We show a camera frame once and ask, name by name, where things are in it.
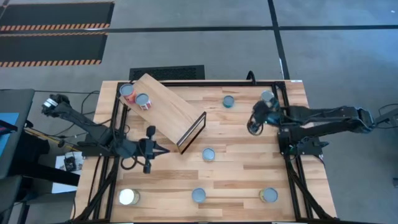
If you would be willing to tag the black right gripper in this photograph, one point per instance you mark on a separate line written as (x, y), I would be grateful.
(267, 113)

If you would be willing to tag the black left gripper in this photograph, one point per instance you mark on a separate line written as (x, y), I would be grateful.
(149, 149)

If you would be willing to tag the Carrots label tin can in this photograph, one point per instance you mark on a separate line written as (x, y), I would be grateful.
(142, 99)

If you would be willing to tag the pink label tin can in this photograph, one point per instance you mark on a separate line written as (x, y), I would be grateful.
(127, 90)

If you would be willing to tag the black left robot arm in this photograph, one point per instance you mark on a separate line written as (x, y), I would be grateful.
(93, 130)

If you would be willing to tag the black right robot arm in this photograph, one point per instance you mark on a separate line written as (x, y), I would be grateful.
(326, 116)

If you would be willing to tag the short teal tin can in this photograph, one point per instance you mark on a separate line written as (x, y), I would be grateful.
(228, 101)

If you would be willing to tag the gold tin can shiny lid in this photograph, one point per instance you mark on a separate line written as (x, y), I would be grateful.
(127, 196)

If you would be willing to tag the black perforated floor vent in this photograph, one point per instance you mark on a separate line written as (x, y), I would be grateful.
(168, 73)

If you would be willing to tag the small black device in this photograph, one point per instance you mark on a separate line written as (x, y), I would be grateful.
(70, 163)

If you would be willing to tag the white paper box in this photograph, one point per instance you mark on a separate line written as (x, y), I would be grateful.
(62, 186)

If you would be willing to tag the black stand base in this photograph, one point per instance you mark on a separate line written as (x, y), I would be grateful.
(40, 174)

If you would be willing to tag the black mat hazard stripe edge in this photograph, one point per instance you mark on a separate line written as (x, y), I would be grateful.
(53, 46)
(56, 14)

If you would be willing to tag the black desk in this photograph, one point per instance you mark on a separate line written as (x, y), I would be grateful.
(15, 99)

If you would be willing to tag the blue sheet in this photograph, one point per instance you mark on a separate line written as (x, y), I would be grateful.
(7, 130)

